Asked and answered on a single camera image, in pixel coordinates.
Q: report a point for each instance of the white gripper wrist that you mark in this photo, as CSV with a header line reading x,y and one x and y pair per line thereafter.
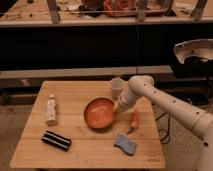
x,y
126,100

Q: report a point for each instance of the orange ceramic bowl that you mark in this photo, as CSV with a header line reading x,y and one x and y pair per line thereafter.
x,y
98,114

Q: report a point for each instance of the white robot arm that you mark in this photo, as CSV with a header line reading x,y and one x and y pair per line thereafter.
x,y
197,120

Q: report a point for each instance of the white robot base shell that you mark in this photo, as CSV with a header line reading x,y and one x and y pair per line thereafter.
x,y
195,58

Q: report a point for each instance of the white paper cup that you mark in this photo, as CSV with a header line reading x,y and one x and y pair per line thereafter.
x,y
116,85

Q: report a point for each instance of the orange toy carrot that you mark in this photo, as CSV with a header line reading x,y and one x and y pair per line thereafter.
x,y
134,121

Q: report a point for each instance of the blue sponge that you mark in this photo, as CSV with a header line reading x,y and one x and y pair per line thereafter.
x,y
126,145

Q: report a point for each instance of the white bottle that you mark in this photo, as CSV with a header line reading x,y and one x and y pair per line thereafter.
x,y
50,115

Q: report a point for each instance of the black striped eraser block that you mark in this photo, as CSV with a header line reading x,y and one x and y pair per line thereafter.
x,y
56,140

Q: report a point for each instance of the wooden workbench shelf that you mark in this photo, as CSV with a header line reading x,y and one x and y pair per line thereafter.
x,y
104,12

